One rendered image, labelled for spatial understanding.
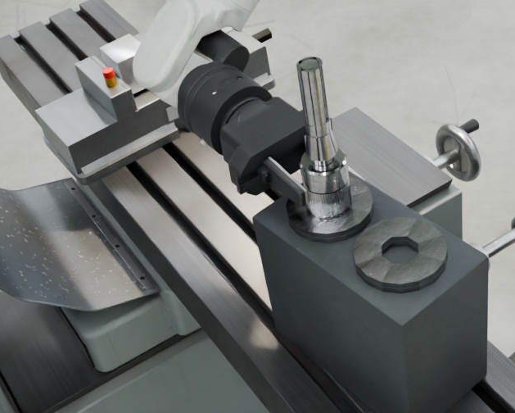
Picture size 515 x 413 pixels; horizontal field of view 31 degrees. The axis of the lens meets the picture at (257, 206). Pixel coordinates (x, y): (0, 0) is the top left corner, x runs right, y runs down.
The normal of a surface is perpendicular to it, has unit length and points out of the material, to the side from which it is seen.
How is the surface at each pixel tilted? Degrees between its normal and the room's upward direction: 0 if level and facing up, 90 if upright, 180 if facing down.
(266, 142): 4
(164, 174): 0
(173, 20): 40
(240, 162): 45
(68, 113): 0
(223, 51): 30
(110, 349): 90
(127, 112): 90
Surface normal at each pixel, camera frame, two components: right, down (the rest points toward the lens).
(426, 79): -0.15, -0.73
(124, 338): 0.52, 0.51
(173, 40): -0.60, -0.22
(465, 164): -0.84, 0.45
